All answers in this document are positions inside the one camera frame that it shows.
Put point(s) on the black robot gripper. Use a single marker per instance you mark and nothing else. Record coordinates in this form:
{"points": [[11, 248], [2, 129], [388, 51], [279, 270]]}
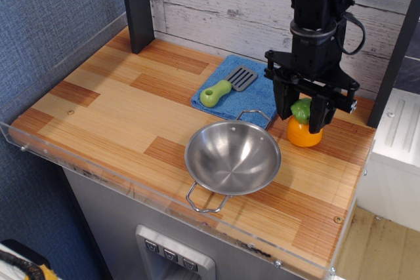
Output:
{"points": [[313, 68]]}

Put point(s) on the orange toy carrot green top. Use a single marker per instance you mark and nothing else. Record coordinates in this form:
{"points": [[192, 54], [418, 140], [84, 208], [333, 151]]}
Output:
{"points": [[298, 126]]}

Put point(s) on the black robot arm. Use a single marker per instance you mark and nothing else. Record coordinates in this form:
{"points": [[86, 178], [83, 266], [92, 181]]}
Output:
{"points": [[317, 14]]}

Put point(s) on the white toy appliance top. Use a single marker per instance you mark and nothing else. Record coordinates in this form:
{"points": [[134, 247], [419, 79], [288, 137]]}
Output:
{"points": [[397, 135]]}

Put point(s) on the clear acrylic table guard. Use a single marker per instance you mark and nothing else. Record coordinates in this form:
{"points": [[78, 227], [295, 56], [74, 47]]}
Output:
{"points": [[37, 50]]}

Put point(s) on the silver water dispenser panel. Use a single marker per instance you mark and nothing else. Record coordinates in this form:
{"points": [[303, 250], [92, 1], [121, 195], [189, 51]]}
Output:
{"points": [[166, 258]]}

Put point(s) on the silver toy fridge cabinet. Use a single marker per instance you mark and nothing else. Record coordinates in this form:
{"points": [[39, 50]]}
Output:
{"points": [[113, 218]]}

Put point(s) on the yellow object bottom corner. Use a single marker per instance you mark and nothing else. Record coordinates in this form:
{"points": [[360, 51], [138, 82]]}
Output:
{"points": [[48, 274]]}

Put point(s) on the grey spatula green handle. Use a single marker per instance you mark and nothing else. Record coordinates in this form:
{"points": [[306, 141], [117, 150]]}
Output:
{"points": [[238, 80]]}

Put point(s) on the dark right frame post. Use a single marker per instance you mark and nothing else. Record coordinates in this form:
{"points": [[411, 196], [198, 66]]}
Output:
{"points": [[396, 59]]}

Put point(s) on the dark frame post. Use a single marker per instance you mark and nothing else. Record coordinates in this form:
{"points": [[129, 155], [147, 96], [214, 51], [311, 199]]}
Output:
{"points": [[140, 24], [396, 59]]}

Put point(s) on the steel bowl with wire handles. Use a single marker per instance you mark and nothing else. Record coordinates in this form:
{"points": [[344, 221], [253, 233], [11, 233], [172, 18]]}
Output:
{"points": [[232, 157]]}

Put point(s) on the dark left frame post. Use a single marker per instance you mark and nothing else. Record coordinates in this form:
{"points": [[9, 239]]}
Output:
{"points": [[140, 24]]}

